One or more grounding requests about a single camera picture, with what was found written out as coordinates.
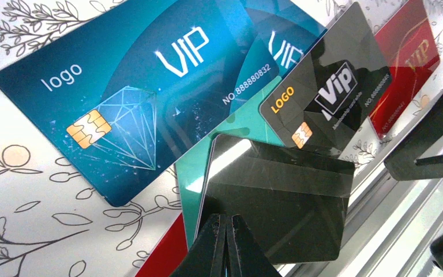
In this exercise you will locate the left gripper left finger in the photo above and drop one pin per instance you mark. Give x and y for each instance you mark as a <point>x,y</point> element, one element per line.
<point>207,256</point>

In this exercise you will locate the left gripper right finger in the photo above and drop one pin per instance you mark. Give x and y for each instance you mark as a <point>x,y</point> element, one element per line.
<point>245,256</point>

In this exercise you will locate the red card lower left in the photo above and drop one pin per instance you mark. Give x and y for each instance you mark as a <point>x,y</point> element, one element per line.
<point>168,253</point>

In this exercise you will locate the black card bottom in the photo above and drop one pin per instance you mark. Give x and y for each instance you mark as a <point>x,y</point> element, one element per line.
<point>294,202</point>

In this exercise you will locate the black VIP logo card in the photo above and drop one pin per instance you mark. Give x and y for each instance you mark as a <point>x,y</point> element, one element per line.
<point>324,100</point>

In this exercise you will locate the blue VIP card lower right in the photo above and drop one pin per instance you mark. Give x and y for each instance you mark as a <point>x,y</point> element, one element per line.
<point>126,95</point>

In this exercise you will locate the blue card upper right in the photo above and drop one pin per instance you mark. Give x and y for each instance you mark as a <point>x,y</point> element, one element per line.
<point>287,31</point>

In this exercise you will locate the red gold VIP card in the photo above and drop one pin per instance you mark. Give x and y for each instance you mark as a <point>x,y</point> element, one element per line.
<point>408,45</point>

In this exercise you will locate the floral patterned table mat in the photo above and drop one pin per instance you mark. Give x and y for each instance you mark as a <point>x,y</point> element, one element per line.
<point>52,222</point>

